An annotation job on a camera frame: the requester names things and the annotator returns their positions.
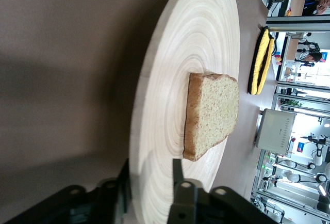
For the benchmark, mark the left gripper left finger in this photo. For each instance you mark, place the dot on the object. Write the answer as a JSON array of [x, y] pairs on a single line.
[[118, 195]]

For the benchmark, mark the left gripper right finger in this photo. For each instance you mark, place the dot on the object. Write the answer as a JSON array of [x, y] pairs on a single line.
[[184, 200]]

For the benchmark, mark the brown toast slice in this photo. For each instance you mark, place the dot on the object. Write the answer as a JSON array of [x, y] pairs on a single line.
[[216, 110]]

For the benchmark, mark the round wooden plate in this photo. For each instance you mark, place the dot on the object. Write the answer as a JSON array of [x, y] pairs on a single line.
[[180, 53]]

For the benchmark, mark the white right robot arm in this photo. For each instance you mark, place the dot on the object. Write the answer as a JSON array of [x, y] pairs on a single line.
[[290, 176]]

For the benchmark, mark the beige chrome toaster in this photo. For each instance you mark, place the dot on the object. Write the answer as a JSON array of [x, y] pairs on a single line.
[[276, 131]]

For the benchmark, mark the brown table cloth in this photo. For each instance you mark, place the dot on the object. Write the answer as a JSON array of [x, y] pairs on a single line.
[[64, 92]]

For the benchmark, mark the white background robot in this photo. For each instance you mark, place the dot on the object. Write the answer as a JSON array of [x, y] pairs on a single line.
[[319, 157]]

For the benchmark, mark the small green plant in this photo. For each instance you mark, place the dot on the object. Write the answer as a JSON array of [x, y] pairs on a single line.
[[295, 102]]

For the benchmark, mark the yellow quilted oven mitt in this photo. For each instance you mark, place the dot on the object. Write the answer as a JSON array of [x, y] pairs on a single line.
[[271, 53], [260, 61]]

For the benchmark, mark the small colourful toys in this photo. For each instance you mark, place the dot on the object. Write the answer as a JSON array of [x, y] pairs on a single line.
[[278, 58]]

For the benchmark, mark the person with black hair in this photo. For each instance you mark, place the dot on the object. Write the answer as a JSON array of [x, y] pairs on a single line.
[[313, 56]]

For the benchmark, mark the brown wooden panel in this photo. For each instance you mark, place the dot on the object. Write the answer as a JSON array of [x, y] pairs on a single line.
[[296, 4]]

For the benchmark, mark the dark frame beam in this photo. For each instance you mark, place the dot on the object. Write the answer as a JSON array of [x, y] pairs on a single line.
[[296, 24]]

